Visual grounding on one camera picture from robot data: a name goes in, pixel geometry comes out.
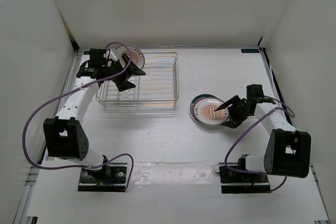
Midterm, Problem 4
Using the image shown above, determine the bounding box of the wire dish rack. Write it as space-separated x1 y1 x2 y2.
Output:
96 51 179 109

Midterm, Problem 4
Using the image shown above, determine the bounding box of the orange sunburst plate front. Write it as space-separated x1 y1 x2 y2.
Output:
193 97 229 126

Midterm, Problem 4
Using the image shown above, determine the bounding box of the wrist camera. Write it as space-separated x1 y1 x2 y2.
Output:
88 48 118 69
246 84 275 104

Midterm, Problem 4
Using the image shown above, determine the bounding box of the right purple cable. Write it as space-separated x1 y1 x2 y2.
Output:
224 95 296 192

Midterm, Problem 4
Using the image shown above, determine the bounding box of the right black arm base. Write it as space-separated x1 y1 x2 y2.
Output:
213 164 271 194

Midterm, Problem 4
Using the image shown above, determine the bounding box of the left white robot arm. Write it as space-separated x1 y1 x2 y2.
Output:
43 49 145 182

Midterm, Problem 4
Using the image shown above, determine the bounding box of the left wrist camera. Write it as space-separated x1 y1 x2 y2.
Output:
88 48 118 69

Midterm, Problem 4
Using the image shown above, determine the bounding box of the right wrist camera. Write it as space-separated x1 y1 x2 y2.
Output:
246 84 275 104

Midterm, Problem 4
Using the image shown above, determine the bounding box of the green rimmed white plate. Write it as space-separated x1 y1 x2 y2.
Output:
188 93 224 126

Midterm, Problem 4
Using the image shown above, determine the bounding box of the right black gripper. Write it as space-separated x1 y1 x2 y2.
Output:
215 95 252 129

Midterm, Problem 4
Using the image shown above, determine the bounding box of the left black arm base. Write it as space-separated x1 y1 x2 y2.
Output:
77 163 130 193

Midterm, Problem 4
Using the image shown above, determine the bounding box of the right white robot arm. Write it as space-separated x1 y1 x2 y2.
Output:
217 95 311 182

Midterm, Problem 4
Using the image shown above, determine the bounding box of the purple cable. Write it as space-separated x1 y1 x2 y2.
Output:
22 41 135 175
224 95 296 192

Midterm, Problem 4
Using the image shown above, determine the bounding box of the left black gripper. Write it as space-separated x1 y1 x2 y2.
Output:
102 54 145 92

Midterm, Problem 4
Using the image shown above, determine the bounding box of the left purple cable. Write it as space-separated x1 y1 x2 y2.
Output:
22 41 135 175

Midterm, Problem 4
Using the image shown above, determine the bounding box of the orange sunburst plate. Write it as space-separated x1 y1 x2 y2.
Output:
193 97 229 126
108 44 145 69

